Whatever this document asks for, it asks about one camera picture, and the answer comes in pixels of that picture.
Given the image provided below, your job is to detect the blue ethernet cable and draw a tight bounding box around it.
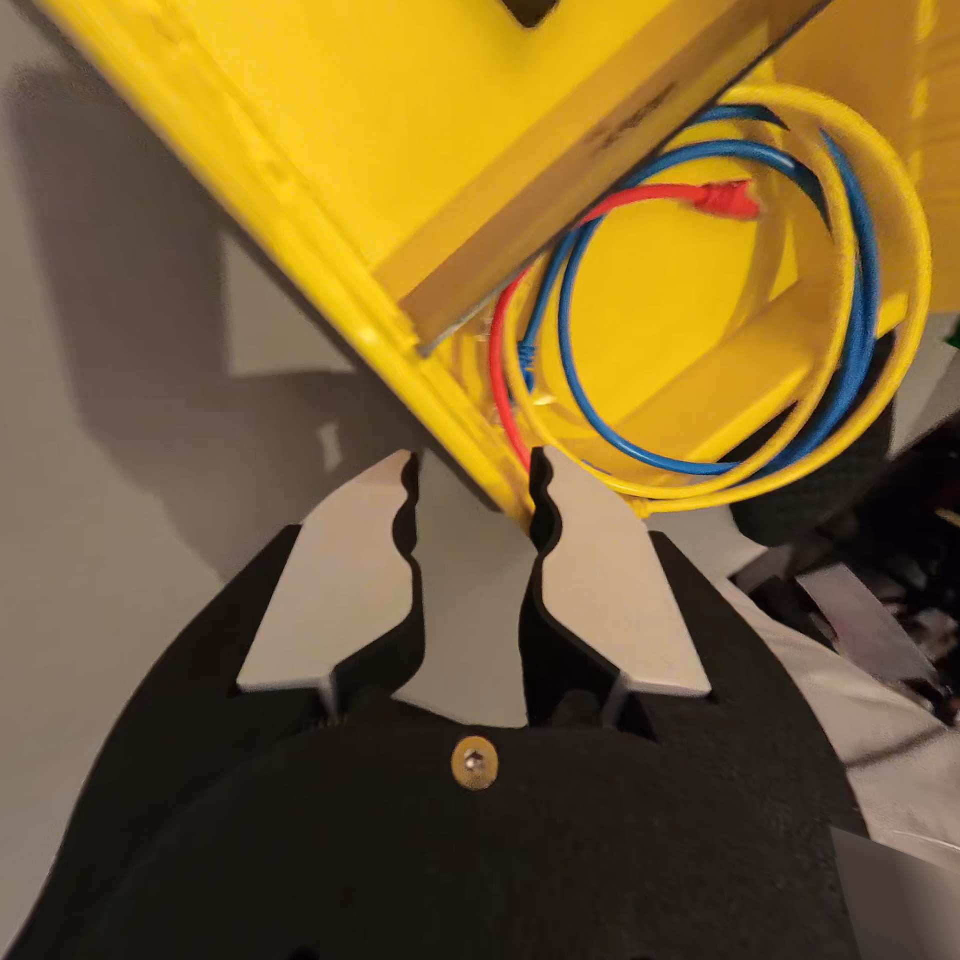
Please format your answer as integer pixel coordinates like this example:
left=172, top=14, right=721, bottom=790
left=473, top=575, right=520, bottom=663
left=517, top=105, right=880, bottom=477

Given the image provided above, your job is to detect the yellow plastic bin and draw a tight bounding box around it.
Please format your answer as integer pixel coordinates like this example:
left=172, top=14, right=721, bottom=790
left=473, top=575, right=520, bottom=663
left=33, top=0, right=960, bottom=526

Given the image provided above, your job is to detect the red ethernet cable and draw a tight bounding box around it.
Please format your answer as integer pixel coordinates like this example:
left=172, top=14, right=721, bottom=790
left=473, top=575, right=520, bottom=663
left=489, top=180, right=760, bottom=474

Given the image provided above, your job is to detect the yellow ethernet cable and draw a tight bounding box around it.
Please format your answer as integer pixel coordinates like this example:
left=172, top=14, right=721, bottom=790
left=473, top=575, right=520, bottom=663
left=501, top=82, right=933, bottom=519

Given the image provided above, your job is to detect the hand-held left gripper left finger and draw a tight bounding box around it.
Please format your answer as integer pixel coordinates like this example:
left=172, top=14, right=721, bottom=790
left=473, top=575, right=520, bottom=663
left=236, top=450, right=425, bottom=695

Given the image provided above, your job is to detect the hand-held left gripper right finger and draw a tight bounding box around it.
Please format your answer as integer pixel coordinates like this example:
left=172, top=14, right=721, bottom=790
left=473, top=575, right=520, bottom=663
left=521, top=447, right=714, bottom=699

